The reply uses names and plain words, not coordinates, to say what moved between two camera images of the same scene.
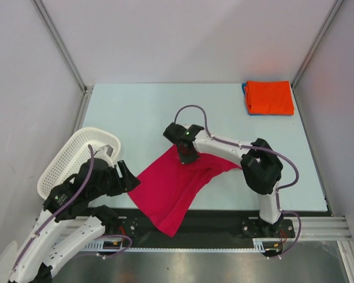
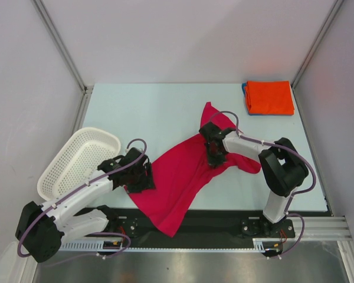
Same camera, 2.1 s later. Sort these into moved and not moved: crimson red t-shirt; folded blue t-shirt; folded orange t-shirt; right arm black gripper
Moved: crimson red t-shirt; right arm black gripper
Not moved: folded blue t-shirt; folded orange t-shirt
